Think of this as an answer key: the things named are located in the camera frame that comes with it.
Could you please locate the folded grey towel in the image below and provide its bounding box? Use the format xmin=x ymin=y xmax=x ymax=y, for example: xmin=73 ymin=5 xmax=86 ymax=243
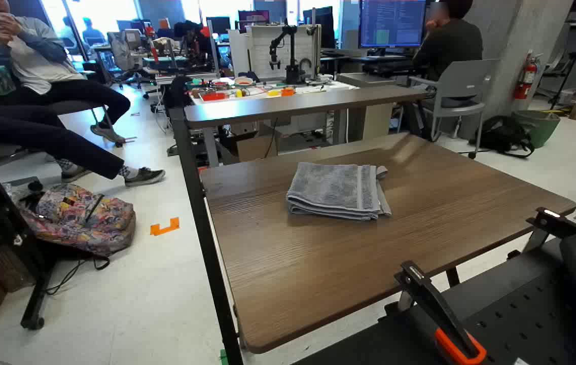
xmin=285 ymin=161 xmax=392 ymax=221

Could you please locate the black metal clamp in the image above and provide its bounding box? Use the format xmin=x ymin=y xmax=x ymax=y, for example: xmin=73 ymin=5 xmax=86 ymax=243
xmin=524 ymin=206 xmax=576 ymax=253

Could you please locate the black tripod stand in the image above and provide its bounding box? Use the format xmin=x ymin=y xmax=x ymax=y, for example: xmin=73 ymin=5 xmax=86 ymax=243
xmin=0 ymin=184 xmax=55 ymax=331

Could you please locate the seated person white shirt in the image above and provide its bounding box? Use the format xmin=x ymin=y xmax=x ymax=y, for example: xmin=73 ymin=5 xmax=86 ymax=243
xmin=0 ymin=0 xmax=165 ymax=187

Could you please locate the cardboard box under desk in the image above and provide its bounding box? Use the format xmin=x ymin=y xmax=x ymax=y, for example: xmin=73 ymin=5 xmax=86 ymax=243
xmin=223 ymin=135 xmax=278 ymax=161

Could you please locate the grey office chair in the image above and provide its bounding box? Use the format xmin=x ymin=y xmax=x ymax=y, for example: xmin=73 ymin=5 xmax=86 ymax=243
xmin=411 ymin=61 xmax=495 ymax=141

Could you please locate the red fire extinguisher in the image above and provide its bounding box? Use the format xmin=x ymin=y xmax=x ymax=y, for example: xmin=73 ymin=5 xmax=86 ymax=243
xmin=512 ymin=53 xmax=538 ymax=98

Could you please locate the grey background desk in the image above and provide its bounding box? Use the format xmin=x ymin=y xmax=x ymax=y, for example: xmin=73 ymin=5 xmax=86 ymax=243
xmin=185 ymin=83 xmax=428 ymax=166

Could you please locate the black bag on floor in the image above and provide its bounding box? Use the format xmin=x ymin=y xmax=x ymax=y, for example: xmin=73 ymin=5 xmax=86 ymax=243
xmin=480 ymin=116 xmax=535 ymax=158

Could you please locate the large computer monitor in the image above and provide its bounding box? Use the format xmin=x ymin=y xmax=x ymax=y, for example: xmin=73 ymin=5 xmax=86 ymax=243
xmin=358 ymin=0 xmax=425 ymax=49

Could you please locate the seated person dark shirt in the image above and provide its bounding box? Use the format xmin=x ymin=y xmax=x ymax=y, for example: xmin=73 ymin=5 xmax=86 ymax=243
xmin=411 ymin=0 xmax=482 ymax=79

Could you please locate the brown wooden table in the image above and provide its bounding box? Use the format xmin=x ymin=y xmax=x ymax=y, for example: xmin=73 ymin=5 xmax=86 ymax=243
xmin=202 ymin=133 xmax=576 ymax=352

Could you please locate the small black robot arm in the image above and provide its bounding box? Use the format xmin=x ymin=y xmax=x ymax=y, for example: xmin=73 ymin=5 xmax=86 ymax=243
xmin=268 ymin=24 xmax=321 ymax=85

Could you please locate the orange floor marker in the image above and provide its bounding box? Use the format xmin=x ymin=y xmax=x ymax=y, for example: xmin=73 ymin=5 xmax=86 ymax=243
xmin=149 ymin=216 xmax=180 ymax=237

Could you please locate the white board panel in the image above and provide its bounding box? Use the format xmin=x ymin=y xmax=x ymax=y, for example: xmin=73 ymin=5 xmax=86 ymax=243
xmin=250 ymin=24 xmax=321 ymax=79

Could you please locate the colourful patterned backpack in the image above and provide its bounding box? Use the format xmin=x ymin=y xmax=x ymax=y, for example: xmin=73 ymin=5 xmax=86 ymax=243
xmin=18 ymin=184 xmax=136 ymax=257

